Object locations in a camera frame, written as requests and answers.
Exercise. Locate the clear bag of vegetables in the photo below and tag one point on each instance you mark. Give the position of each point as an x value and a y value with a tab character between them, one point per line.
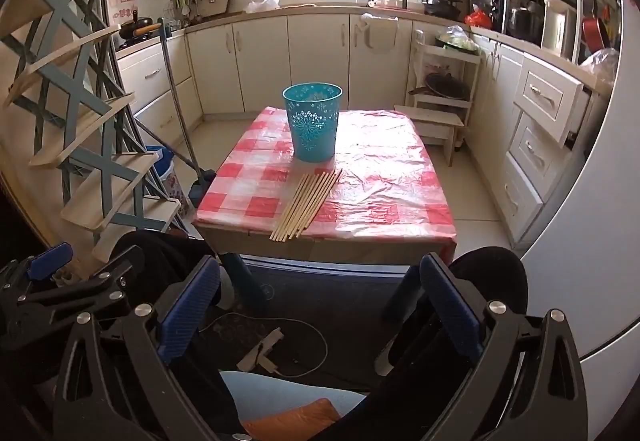
456	40

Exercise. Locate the row of wooden chopsticks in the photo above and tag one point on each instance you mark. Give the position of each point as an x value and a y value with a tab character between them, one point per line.
305	206

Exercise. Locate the red pot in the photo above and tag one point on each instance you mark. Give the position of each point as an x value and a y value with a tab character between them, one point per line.
595	33

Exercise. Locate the teal perforated plastic basket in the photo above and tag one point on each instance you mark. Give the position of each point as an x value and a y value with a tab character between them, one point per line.
312	136

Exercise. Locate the red white checkered tablecloth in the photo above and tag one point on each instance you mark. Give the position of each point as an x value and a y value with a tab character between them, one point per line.
390	181

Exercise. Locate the blue white plastic bag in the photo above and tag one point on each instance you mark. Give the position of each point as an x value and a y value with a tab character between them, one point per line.
167	181

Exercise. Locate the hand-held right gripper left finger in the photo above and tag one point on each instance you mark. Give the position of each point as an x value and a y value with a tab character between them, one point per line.
190	311

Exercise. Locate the orange cloth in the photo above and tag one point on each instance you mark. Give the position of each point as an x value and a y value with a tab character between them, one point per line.
295	421

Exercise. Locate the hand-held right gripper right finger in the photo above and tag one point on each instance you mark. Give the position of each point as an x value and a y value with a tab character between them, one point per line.
452	308

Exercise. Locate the white drawer cabinet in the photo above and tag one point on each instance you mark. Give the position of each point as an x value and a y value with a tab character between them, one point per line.
540	131

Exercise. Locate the white refrigerator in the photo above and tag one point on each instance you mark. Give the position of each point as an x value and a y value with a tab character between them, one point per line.
590	271

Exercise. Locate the white wooden step shelf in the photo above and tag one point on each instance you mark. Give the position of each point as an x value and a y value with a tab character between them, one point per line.
432	116

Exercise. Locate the red wall sticker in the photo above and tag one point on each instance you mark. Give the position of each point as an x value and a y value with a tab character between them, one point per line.
125	1

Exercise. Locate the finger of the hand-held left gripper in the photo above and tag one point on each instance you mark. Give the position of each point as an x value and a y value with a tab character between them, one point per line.
50	261
110	273

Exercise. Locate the white hanging bin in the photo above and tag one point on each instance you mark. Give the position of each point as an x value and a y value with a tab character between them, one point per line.
380	33

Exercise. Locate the red plastic bag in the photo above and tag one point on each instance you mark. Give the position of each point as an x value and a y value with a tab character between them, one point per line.
479	18

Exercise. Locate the wooden blue folding rack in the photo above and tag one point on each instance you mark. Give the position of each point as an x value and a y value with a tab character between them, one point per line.
95	207

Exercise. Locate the dark frying pan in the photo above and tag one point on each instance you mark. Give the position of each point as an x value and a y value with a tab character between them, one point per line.
445	88

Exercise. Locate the dark floor mat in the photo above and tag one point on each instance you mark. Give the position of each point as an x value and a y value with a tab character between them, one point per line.
340	291

